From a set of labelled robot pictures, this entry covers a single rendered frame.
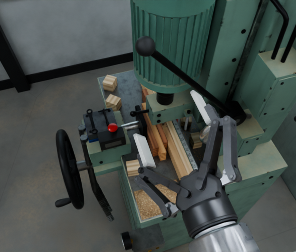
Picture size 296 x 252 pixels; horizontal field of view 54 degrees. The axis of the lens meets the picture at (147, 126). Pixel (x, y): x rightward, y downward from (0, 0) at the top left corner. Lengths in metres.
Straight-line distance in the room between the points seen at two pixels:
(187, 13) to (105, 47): 1.86
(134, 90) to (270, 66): 0.58
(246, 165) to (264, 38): 0.54
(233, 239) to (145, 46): 0.32
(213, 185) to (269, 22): 0.38
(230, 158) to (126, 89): 0.75
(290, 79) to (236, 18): 0.18
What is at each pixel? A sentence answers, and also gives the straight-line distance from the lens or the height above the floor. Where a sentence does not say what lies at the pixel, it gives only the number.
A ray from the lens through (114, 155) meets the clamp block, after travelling 0.96.
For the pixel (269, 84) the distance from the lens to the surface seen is 0.70.
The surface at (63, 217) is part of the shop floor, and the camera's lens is 1.89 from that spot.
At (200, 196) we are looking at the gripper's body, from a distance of 0.45.
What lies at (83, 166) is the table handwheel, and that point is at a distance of 1.06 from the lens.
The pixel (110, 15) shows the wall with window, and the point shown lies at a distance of 2.25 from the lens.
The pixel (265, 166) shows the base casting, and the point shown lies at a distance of 1.14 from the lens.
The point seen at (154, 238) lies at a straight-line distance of 1.16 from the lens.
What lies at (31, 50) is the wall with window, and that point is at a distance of 2.35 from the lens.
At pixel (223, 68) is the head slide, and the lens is 0.76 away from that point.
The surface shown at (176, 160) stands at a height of 0.94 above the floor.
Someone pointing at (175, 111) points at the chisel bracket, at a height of 1.05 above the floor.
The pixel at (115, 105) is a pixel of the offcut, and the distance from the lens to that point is 1.04.
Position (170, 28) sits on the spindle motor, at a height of 1.39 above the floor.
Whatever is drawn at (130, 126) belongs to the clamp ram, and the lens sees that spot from 0.96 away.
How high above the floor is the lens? 1.75
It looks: 56 degrees down
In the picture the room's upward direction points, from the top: straight up
